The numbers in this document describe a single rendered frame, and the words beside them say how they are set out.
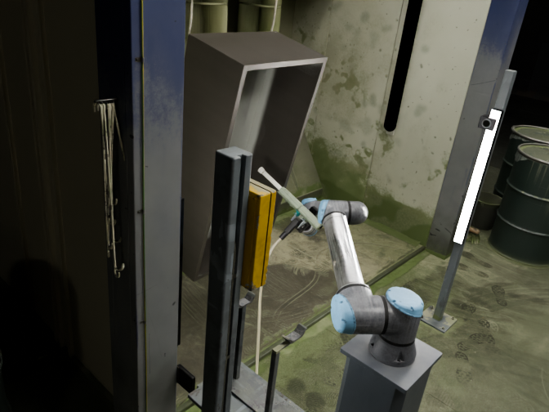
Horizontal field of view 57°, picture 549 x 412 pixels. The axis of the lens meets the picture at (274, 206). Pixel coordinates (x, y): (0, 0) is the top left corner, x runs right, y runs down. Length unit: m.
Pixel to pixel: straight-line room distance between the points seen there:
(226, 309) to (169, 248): 0.56
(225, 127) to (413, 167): 2.29
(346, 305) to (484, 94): 2.35
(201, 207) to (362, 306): 0.96
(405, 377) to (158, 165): 1.22
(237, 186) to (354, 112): 3.40
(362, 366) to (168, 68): 1.35
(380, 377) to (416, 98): 2.56
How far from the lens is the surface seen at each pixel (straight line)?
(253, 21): 3.99
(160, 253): 1.74
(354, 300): 1.97
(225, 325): 1.28
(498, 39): 3.88
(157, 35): 1.49
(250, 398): 1.67
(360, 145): 4.45
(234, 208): 1.11
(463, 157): 4.03
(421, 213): 4.29
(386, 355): 2.11
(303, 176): 4.63
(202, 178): 2.42
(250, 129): 2.96
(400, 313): 2.00
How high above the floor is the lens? 2.01
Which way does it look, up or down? 25 degrees down
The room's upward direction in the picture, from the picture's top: 6 degrees clockwise
